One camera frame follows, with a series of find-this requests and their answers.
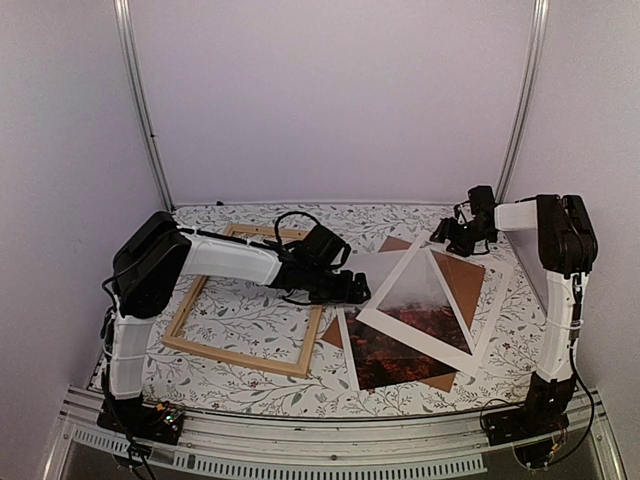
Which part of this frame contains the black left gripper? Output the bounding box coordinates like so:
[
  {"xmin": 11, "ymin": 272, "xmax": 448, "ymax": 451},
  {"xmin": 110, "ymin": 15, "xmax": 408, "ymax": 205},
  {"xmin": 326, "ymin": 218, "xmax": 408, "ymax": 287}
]
[{"xmin": 303, "ymin": 265, "xmax": 371, "ymax": 306}]

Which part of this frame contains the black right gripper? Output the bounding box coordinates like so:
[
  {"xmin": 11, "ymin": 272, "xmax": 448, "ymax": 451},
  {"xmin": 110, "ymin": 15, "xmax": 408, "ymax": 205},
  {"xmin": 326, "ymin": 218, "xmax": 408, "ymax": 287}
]
[{"xmin": 429, "ymin": 217, "xmax": 496, "ymax": 258}]

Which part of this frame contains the light wooden picture frame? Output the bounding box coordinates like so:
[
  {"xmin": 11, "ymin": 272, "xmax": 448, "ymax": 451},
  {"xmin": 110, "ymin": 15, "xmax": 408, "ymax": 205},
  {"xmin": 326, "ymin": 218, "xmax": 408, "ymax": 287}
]
[{"xmin": 162, "ymin": 224, "xmax": 323, "ymax": 378}]

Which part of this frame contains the white mat board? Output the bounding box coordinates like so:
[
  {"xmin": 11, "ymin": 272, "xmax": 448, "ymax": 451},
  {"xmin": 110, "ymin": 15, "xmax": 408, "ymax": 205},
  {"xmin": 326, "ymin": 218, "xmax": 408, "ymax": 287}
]
[{"xmin": 357, "ymin": 233, "xmax": 513, "ymax": 376}]

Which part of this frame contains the red forest landscape photo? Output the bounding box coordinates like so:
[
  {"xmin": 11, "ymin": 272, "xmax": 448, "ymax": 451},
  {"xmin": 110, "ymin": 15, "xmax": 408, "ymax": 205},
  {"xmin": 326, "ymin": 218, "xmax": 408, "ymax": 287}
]
[{"xmin": 336, "ymin": 248, "xmax": 485, "ymax": 391}]

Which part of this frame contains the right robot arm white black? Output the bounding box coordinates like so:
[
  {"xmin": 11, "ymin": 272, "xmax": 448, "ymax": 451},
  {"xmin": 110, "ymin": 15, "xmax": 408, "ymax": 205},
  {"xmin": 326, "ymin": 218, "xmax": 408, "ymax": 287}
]
[{"xmin": 430, "ymin": 186, "xmax": 598, "ymax": 436}]

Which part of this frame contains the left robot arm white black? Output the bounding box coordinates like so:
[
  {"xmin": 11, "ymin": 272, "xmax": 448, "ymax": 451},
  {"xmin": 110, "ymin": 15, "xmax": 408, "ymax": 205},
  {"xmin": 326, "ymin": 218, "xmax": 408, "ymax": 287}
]
[{"xmin": 101, "ymin": 211, "xmax": 371, "ymax": 434}]

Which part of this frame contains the brown backing board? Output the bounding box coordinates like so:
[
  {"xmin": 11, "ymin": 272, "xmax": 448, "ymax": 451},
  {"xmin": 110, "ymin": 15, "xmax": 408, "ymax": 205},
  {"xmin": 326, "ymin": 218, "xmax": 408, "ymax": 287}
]
[{"xmin": 321, "ymin": 252, "xmax": 485, "ymax": 393}]

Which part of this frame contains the floral patterned table mat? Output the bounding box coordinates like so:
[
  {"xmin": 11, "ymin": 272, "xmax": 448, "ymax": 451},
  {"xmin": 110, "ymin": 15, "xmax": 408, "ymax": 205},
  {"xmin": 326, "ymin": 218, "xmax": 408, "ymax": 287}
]
[{"xmin": 140, "ymin": 204, "xmax": 546, "ymax": 418}]

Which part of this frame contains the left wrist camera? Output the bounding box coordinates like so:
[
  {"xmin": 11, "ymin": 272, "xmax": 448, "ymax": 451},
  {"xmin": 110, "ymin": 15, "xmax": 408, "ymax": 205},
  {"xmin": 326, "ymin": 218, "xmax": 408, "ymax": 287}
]
[{"xmin": 302, "ymin": 224, "xmax": 351, "ymax": 269}]

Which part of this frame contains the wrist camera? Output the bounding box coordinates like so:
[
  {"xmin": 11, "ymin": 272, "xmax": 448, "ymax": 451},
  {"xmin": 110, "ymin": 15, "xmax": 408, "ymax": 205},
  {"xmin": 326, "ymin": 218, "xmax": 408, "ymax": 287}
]
[
  {"xmin": 467, "ymin": 185, "xmax": 496, "ymax": 217},
  {"xmin": 302, "ymin": 224, "xmax": 351, "ymax": 269}
]

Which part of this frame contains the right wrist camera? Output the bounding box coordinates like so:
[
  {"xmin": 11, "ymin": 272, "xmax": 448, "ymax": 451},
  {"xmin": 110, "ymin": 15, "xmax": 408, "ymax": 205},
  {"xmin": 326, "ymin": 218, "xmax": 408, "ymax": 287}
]
[{"xmin": 467, "ymin": 185, "xmax": 496, "ymax": 217}]

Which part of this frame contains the aluminium front rail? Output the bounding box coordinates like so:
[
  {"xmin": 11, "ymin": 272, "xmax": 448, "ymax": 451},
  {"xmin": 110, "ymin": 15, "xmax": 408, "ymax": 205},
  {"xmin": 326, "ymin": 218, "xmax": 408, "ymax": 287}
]
[{"xmin": 42, "ymin": 387, "xmax": 635, "ymax": 479}]

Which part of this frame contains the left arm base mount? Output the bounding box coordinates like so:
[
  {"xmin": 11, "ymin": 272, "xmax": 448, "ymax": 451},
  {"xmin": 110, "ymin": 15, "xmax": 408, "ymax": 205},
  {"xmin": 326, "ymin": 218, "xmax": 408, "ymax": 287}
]
[{"xmin": 97, "ymin": 371, "xmax": 184, "ymax": 446}]

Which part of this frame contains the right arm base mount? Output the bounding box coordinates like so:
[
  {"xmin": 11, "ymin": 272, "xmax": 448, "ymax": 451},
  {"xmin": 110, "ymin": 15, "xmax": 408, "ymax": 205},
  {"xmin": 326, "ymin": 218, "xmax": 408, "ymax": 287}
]
[{"xmin": 479, "ymin": 399, "xmax": 569, "ymax": 470}]

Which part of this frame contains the right aluminium corner post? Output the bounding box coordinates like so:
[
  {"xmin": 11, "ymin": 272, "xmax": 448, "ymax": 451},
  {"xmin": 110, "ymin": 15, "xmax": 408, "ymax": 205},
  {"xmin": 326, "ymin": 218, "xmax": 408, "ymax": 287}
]
[{"xmin": 496, "ymin": 0, "xmax": 550, "ymax": 202}]

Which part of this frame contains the aluminium corner post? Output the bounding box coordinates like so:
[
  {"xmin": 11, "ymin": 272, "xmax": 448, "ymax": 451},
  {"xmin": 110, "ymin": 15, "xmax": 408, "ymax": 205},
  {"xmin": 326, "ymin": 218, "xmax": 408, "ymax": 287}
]
[
  {"xmin": 113, "ymin": 0, "xmax": 175, "ymax": 212},
  {"xmin": 496, "ymin": 0, "xmax": 550, "ymax": 202}
]

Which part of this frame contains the left aluminium corner post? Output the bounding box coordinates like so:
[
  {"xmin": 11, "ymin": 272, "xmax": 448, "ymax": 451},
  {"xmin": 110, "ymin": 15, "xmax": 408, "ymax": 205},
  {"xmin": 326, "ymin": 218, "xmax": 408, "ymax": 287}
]
[{"xmin": 113, "ymin": 0, "xmax": 175, "ymax": 212}]

